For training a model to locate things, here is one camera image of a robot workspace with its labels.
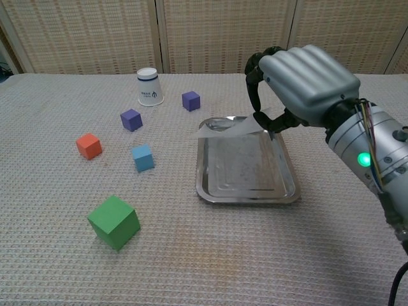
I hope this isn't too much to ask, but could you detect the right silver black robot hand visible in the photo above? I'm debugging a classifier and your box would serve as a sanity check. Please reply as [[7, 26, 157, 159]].
[[244, 44, 361, 133]]

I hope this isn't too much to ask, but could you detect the translucent white paper sheet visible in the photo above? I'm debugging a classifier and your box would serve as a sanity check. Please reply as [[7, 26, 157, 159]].
[[196, 106, 276, 142]]

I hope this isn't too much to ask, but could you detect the stainless steel tray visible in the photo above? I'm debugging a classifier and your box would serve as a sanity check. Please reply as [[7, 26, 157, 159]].
[[194, 115, 302, 205]]

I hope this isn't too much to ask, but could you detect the woven bamboo screen panel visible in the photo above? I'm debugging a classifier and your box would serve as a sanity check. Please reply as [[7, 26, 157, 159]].
[[0, 22, 26, 76], [156, 0, 298, 75], [282, 0, 408, 77], [0, 0, 164, 75]]

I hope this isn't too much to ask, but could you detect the purple foam cube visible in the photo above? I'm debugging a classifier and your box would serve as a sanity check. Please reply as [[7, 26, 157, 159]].
[[181, 91, 201, 113], [120, 108, 143, 133]]

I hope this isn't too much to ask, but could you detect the white paper cup blue print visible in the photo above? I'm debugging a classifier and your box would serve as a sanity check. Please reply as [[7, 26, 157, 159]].
[[136, 67, 165, 107]]

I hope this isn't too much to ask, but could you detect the light blue foam cube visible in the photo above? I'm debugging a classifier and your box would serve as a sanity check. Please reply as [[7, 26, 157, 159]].
[[131, 144, 156, 173]]

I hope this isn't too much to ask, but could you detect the beige woven tablecloth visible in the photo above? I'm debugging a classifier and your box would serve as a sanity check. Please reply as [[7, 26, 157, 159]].
[[0, 73, 408, 306]]

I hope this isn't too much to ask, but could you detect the orange foam cube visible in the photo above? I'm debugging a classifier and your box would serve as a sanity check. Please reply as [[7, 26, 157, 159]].
[[75, 133, 103, 161]]

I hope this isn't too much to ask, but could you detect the large green foam cube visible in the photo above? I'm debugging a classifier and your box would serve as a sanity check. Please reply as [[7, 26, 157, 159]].
[[86, 194, 142, 253]]

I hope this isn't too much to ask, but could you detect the coloured wire bundle on arm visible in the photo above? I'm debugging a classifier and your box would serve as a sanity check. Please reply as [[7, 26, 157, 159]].
[[353, 98, 384, 192]]

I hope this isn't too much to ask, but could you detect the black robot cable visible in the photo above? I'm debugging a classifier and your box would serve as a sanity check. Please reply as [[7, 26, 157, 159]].
[[386, 260, 408, 306]]

